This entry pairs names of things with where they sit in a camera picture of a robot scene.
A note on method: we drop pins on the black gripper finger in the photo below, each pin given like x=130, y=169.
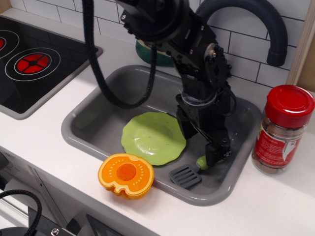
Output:
x=212, y=154
x=185, y=125

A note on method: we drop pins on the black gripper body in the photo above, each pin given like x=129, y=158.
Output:
x=209, y=118

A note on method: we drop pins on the green handled grey spatula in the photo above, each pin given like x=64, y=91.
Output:
x=187, y=175

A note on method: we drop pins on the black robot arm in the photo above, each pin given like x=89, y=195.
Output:
x=206, y=99

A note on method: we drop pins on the green scalloped plate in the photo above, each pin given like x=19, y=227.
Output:
x=154, y=136

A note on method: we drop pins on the grey sink basin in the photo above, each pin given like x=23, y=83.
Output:
x=95, y=127

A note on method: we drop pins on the red lidded spice jar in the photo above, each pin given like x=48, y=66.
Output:
x=286, y=115

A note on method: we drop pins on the orange toy pumpkin half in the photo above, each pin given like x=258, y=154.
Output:
x=126, y=175

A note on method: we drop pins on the green toy avocado half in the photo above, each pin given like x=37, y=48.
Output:
x=144, y=52

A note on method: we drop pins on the dark grey faucet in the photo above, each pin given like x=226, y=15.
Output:
x=268, y=15

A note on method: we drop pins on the black toy stovetop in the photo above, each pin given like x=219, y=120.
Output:
x=34, y=65

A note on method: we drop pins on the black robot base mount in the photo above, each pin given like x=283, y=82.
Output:
x=42, y=226

